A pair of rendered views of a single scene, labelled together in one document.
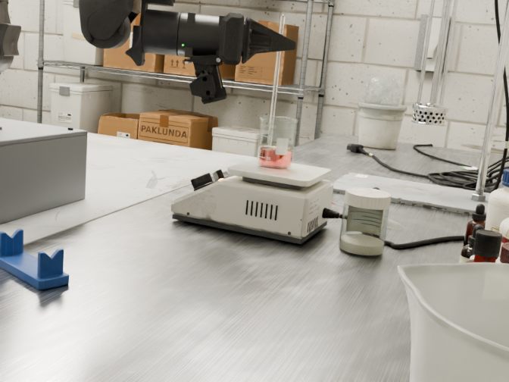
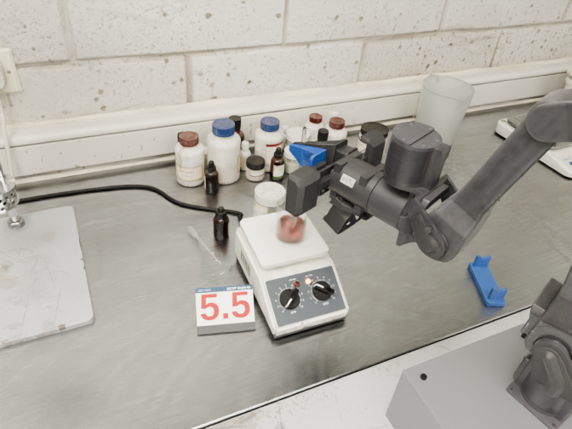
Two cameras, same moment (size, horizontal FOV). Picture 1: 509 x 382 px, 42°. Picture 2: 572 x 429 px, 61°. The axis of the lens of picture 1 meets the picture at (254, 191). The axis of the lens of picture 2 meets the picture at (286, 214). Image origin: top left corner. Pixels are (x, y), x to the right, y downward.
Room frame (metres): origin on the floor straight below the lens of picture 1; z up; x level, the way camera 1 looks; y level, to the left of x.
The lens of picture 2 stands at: (1.37, 0.39, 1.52)
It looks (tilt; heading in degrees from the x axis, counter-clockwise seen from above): 39 degrees down; 223
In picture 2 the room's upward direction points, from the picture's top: 6 degrees clockwise
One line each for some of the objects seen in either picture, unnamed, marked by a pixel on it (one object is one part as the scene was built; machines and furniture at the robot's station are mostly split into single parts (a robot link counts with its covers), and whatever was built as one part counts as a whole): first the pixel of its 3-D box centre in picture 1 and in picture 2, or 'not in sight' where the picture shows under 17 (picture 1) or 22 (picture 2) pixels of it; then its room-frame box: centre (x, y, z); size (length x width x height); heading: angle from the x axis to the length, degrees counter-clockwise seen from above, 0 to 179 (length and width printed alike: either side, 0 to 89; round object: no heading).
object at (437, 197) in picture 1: (413, 192); (20, 270); (1.26, -0.31, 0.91); 0.30 x 0.20 x 0.01; 71
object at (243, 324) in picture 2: not in sight; (225, 309); (1.06, -0.01, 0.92); 0.09 x 0.06 x 0.04; 147
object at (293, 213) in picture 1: (260, 198); (287, 265); (0.93, -0.01, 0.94); 0.22 x 0.13 x 0.08; 69
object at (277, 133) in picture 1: (274, 142); (291, 220); (0.92, -0.02, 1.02); 0.06 x 0.05 x 0.08; 47
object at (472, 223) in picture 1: (476, 230); (211, 175); (0.87, -0.30, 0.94); 0.03 x 0.03 x 0.07
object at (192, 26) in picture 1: (210, 37); (354, 180); (0.91, 0.08, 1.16); 0.19 x 0.08 x 0.06; 3
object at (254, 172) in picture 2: not in sight; (254, 168); (0.76, -0.29, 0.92); 0.04 x 0.04 x 0.04
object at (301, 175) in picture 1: (280, 171); (283, 237); (0.92, -0.03, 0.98); 0.12 x 0.12 x 0.01; 69
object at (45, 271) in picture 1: (29, 256); (489, 278); (0.65, 0.23, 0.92); 0.10 x 0.03 x 0.04; 48
